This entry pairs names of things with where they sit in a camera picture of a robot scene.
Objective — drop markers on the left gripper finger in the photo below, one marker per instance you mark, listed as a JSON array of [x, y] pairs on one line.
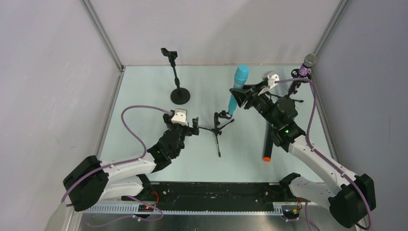
[[195, 127], [167, 119]]

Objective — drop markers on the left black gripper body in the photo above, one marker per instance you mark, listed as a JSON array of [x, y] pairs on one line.
[[185, 129]]

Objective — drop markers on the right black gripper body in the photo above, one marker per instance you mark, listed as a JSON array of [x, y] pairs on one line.
[[249, 98]]

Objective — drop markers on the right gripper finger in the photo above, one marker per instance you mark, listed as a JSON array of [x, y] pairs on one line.
[[255, 87], [242, 97]]

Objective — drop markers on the blue microphone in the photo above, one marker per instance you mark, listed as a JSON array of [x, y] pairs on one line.
[[240, 78]]

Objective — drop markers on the small tripod clip stand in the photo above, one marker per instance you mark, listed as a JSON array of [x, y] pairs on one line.
[[217, 129]]

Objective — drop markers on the black microphone orange end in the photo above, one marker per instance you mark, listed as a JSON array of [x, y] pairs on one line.
[[268, 145]]

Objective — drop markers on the tripod shock mount stand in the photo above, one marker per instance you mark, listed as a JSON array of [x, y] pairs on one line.
[[287, 96]]

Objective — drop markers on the purple glitter microphone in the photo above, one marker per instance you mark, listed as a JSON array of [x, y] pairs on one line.
[[306, 65]]

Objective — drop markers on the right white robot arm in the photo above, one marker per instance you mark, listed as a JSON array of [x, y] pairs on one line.
[[348, 196]]

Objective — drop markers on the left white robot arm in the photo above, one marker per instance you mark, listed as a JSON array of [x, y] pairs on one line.
[[94, 180]]

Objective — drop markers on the round base microphone stand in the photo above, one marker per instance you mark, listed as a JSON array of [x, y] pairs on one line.
[[179, 95]]

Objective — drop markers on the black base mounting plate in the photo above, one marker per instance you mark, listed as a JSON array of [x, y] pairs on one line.
[[215, 196]]

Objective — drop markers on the left electronics board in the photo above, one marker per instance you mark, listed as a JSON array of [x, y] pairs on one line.
[[145, 208]]

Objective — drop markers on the electronics board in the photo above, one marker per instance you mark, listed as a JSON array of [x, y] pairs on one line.
[[291, 214], [145, 208]]

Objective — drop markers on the right electronics board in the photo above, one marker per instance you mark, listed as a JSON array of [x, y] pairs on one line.
[[291, 214]]

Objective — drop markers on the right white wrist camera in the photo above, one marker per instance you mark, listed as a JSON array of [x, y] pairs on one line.
[[270, 80]]

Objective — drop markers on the grey slotted cable duct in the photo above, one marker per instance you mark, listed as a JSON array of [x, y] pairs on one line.
[[135, 209]]

